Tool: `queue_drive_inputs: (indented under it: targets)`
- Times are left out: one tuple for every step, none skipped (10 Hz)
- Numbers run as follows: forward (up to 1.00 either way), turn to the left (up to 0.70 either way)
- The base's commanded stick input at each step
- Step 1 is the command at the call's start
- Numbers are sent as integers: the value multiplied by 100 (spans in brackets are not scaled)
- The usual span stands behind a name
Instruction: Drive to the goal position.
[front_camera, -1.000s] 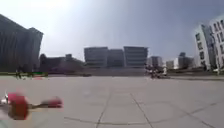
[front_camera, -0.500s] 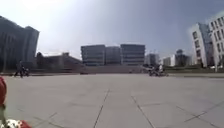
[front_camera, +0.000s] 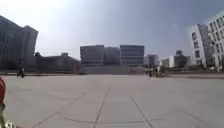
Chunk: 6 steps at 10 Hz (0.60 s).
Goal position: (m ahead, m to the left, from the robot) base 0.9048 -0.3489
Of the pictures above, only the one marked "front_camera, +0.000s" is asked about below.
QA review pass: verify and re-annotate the group of people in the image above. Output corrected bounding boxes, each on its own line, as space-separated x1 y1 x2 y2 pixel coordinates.
145 65 165 78

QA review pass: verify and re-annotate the robot's own part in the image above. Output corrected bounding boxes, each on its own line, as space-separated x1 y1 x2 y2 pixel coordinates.
0 76 7 105

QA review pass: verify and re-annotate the low dark building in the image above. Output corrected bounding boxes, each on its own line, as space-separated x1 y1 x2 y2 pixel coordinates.
34 51 82 72

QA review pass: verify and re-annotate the white multi-storey building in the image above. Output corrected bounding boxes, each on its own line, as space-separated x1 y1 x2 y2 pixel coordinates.
189 10 224 70

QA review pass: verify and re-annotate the tall dark building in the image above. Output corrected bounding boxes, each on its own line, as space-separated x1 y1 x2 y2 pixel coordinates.
0 14 40 72

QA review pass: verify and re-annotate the distant low building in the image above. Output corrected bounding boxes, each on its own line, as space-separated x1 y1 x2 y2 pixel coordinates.
161 50 193 69

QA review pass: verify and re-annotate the person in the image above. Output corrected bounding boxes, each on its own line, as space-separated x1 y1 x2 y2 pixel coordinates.
16 57 26 80

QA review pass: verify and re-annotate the grey three-block building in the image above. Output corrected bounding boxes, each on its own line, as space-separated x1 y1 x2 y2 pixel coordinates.
79 44 146 67

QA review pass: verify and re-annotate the small distant grey building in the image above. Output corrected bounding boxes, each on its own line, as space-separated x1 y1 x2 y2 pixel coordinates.
143 54 160 67

